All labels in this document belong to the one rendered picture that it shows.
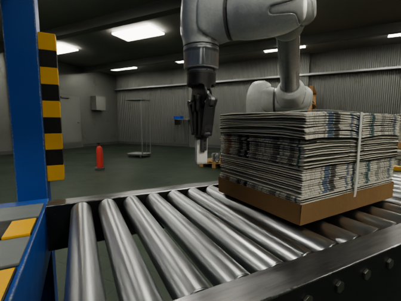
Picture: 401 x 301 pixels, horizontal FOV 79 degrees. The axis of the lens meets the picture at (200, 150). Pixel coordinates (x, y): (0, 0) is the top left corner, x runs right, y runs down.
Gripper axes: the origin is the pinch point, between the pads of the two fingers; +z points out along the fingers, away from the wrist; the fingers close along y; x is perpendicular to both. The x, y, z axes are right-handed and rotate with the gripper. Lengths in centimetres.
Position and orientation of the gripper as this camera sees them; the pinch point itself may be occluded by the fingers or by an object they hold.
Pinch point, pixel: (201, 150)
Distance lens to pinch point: 64.8
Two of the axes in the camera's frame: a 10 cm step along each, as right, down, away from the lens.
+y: -4.5, -1.0, 8.9
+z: 0.0, 9.9, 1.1
